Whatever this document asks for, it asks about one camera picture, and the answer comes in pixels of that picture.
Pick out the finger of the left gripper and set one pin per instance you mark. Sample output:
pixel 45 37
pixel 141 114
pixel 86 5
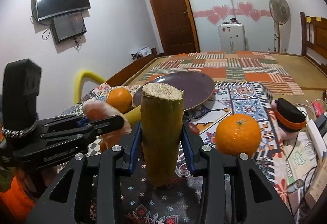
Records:
pixel 56 146
pixel 73 124

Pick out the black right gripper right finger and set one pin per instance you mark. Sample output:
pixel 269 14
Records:
pixel 233 188

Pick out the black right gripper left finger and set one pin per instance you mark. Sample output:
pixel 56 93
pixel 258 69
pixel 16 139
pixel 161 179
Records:
pixel 68 198

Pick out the orange fruit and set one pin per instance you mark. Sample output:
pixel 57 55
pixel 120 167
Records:
pixel 120 98
pixel 236 134

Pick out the green sugarcane piece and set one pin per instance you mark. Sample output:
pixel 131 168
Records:
pixel 162 110

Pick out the yellow banana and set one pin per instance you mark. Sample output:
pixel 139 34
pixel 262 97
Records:
pixel 133 116

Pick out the colourful patterned cloth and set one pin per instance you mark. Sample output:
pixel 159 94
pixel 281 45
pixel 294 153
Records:
pixel 179 202

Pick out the small black monitor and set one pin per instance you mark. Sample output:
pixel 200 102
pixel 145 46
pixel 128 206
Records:
pixel 67 26

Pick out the red small packet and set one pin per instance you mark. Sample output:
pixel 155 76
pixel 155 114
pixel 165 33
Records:
pixel 318 109

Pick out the brown wooden door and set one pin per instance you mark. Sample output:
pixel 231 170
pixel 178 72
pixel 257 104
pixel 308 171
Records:
pixel 174 26

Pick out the striped patchwork mat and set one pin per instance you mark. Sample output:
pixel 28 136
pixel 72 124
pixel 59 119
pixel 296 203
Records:
pixel 240 66

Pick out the white appliance box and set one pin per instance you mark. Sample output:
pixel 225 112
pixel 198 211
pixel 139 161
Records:
pixel 232 36

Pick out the white standing fan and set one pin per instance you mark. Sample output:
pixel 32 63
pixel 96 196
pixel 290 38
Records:
pixel 280 12

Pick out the wooden bed frame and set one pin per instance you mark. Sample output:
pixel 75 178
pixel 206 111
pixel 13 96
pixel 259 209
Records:
pixel 126 73

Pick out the wall mounted black television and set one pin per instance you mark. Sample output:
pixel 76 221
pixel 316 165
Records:
pixel 62 0

